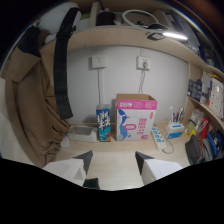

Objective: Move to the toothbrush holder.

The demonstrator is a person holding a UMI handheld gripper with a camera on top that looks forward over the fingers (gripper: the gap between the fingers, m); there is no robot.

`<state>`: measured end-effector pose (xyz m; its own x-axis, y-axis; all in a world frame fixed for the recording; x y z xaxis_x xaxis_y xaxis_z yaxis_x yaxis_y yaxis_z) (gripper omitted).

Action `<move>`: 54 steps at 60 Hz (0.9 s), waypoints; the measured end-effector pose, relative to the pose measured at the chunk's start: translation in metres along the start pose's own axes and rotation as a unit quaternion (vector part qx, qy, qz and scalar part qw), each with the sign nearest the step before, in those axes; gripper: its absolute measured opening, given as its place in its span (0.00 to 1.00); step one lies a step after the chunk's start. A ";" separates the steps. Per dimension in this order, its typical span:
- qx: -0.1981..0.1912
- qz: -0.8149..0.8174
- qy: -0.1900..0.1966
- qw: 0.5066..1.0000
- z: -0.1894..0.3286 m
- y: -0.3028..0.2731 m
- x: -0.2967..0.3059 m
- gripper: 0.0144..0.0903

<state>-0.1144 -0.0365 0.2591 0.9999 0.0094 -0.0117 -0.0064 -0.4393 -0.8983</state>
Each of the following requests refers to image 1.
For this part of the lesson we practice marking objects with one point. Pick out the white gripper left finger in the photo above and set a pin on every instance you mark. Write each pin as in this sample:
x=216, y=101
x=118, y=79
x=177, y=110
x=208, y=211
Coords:
x=68, y=169

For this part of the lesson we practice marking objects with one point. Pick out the white power strip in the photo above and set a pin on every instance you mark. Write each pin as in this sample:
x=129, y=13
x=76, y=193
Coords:
x=158, y=137

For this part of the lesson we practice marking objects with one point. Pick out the white bag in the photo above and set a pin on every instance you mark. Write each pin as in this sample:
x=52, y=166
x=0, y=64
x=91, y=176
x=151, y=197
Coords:
x=56, y=18

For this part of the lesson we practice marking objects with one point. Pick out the white wall socket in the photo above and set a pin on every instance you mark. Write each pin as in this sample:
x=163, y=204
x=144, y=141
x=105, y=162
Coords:
x=143, y=62

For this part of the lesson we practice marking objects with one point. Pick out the white blue toothbrush holder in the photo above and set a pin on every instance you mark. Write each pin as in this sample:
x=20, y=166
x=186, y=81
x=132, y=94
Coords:
x=174, y=129

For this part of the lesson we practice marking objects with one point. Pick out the wooden shelf board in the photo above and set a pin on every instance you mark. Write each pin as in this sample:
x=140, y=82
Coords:
x=133, y=38

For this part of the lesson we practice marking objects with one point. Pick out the black pouch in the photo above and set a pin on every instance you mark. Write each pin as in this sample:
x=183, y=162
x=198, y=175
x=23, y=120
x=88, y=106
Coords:
x=193, y=149

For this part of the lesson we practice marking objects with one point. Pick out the white plastic tray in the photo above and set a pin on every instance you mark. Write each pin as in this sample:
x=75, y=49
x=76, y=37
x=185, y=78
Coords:
x=81, y=133

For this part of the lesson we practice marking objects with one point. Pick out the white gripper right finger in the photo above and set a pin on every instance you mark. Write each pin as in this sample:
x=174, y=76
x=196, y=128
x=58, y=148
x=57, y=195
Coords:
x=156, y=169

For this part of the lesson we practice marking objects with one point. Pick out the white printed box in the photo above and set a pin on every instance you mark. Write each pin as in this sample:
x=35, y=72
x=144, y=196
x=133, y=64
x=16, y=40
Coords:
x=216, y=97

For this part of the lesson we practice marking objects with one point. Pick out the brown hanging jacket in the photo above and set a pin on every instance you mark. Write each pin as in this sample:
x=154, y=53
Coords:
x=31, y=100

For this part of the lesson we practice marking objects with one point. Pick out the blue drink carton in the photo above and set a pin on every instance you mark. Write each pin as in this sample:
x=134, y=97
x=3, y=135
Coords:
x=103, y=123

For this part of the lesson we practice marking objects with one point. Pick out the dark blue printed box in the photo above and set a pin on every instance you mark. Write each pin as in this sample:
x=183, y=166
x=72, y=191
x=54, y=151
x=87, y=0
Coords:
x=195, y=89

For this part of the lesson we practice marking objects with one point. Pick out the pink and white cardboard box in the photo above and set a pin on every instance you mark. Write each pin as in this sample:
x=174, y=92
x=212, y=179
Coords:
x=136, y=117

